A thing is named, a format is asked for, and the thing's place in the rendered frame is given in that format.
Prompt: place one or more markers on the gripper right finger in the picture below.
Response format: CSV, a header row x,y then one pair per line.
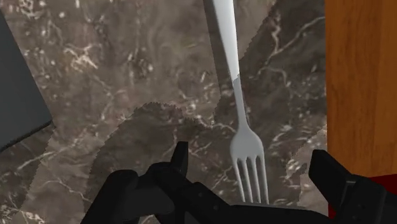
x,y
347,189

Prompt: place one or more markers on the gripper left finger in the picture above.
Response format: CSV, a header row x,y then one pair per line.
x,y
173,189

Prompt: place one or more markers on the silver fork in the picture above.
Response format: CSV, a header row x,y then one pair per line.
x,y
246,145

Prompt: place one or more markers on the orange wooden block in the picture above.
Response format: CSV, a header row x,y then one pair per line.
x,y
359,86

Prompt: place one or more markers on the dark grey flat slab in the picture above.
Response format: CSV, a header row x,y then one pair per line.
x,y
17,93

